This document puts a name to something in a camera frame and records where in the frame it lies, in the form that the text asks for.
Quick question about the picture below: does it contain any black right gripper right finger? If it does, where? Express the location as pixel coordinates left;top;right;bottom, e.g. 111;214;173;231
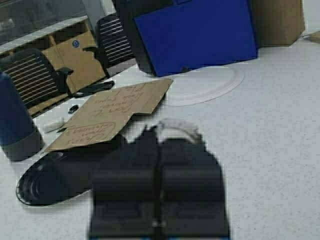
159;138;230;239

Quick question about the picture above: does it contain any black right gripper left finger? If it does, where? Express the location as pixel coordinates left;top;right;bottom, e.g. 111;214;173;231
88;129;159;240

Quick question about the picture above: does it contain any dark patterned cloth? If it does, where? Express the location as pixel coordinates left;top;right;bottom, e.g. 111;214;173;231
137;118;205;145

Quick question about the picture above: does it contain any cardboard box under desk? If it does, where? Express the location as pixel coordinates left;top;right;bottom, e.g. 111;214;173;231
27;24;108;118

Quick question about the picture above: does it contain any black plastic plate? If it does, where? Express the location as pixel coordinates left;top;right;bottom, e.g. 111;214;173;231
15;134;128;207

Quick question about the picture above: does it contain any brown cardboard sign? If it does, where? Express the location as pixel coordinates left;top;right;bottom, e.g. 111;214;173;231
45;78;173;153

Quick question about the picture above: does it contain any white small object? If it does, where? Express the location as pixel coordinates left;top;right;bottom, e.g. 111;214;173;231
42;118;65;133

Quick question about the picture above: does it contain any small black clip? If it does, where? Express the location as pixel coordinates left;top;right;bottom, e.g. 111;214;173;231
68;105;79;114

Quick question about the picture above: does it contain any white paper plate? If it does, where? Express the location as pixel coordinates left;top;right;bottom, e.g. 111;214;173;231
165;66;245;107

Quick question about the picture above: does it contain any blue water bottle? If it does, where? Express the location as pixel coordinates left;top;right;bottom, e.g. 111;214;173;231
0;72;45;162

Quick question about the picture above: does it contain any near black office chair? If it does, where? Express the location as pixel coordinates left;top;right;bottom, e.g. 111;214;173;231
0;48;74;109

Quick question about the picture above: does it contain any black office chair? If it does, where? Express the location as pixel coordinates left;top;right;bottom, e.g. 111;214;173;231
0;48;74;109
82;13;135;78

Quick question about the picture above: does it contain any far black office chair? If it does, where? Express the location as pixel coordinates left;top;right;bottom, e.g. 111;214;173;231
82;13;135;78

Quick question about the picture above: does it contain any blue box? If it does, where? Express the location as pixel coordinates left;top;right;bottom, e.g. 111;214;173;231
112;0;259;77

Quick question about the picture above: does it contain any brown cardboard box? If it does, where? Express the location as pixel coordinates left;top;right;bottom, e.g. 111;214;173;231
249;0;306;48

